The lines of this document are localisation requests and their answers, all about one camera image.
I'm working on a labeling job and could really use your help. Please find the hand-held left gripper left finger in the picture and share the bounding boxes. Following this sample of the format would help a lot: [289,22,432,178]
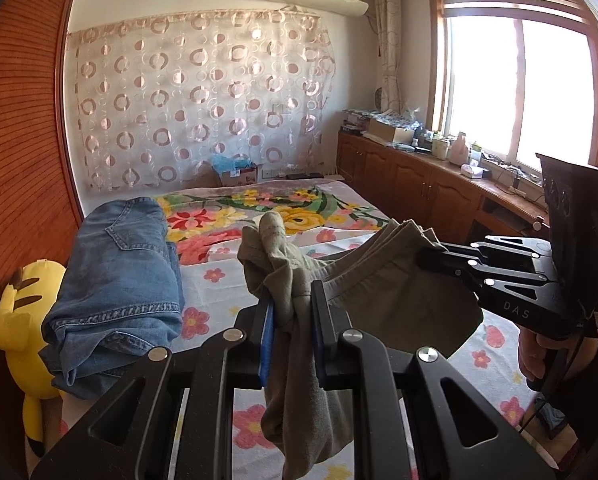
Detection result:
[32,300,280,480]

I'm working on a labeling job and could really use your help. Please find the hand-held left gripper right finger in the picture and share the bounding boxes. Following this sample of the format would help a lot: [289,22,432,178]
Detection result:
[311,280,557,480]

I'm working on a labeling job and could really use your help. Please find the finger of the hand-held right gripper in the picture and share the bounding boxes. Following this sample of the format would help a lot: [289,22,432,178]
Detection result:
[441,236,550,257]
[418,249,562,295]

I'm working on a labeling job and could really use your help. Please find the grey-green pants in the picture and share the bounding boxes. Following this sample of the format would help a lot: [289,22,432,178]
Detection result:
[238,211,484,480]

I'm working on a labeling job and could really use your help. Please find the person's right hand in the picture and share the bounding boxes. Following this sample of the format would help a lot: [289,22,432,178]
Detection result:
[518,330,554,393]

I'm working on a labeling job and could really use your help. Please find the strawberry print white bed sheet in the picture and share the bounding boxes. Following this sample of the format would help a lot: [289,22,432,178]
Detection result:
[54,225,544,480]

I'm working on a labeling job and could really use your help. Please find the white plastic bottle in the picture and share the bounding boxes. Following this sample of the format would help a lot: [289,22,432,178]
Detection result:
[450,132,470,165]

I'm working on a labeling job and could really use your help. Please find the wooden cabinet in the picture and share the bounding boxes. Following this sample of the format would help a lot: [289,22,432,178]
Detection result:
[336,130,550,261]

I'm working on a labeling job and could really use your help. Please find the floral blanket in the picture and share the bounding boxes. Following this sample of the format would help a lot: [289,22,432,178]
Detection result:
[154,180,395,266]

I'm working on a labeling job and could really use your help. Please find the window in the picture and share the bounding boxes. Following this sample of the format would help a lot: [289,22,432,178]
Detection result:
[426,0,598,176]

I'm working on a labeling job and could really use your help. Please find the blue denim jeans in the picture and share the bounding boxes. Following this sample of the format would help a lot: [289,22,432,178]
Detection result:
[42,196,184,401]

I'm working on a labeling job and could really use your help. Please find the large cardboard box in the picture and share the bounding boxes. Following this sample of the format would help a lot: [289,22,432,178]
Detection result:
[369,117,415,143]

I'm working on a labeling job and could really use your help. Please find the grey-blue cloth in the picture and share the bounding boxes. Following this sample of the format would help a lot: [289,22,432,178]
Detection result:
[539,402,567,433]

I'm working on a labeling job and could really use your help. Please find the small cardboard box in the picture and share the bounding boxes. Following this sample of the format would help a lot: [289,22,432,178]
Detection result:
[219,162,260,188]

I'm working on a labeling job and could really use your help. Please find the blue plastic bag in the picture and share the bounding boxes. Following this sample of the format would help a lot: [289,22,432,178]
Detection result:
[211,154,257,173]

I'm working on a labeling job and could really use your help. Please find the stack of flat boxes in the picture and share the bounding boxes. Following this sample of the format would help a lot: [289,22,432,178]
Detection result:
[343,109,372,133]

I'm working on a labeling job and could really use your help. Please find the beige window curtain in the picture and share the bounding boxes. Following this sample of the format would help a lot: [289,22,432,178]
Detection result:
[371,0,405,116]

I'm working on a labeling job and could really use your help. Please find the yellow plush toy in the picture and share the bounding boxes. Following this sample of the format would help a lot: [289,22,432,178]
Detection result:
[0,259,67,458]

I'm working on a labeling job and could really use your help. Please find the circle pattern sheer curtain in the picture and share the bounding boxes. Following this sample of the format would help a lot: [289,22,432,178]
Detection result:
[66,10,337,192]

